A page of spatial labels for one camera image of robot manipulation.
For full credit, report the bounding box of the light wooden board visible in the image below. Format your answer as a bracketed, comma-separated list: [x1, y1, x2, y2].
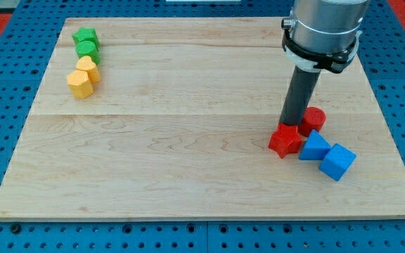
[0, 18, 405, 222]

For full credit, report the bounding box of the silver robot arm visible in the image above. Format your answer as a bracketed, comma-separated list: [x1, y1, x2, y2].
[281, 0, 370, 74]

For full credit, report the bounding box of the yellow hexagon block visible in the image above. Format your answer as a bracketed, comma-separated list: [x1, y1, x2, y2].
[67, 70, 94, 98]

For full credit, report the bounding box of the yellow heart block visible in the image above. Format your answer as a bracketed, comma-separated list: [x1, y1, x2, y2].
[76, 56, 101, 83]

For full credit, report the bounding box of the red star block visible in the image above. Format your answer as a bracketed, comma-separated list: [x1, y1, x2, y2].
[268, 123, 302, 159]

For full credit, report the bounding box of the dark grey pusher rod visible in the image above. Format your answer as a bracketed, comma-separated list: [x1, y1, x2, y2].
[279, 66, 321, 126]

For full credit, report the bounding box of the green cylinder block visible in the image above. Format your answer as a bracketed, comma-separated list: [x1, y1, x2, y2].
[75, 41, 101, 65]

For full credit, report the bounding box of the green star block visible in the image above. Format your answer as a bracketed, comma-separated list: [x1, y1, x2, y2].
[72, 27, 99, 47]

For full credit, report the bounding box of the red cylinder block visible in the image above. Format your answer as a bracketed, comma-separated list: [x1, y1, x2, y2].
[298, 107, 327, 137]

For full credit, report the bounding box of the blue cube block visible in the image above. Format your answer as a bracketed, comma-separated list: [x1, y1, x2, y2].
[319, 143, 356, 181]

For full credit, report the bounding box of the blue triangle block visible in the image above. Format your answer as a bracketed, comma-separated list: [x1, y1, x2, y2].
[299, 130, 332, 160]

